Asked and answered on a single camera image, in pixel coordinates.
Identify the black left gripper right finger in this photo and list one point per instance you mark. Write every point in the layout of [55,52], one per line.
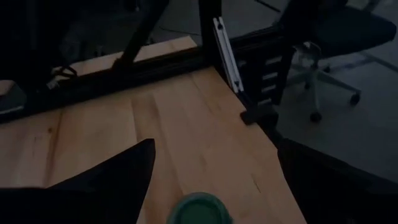
[342,193]

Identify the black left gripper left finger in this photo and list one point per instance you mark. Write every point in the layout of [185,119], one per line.
[93,196]

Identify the green-lid spice jar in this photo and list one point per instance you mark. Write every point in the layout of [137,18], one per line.
[200,211]

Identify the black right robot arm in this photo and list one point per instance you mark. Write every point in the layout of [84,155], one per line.
[31,71]

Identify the black office chair white base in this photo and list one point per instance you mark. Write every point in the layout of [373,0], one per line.
[351,28]

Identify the silver aluminium bar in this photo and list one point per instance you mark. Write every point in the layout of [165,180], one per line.
[228,56]

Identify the black aluminium table frame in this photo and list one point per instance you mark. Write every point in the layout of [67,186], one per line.
[140,74]

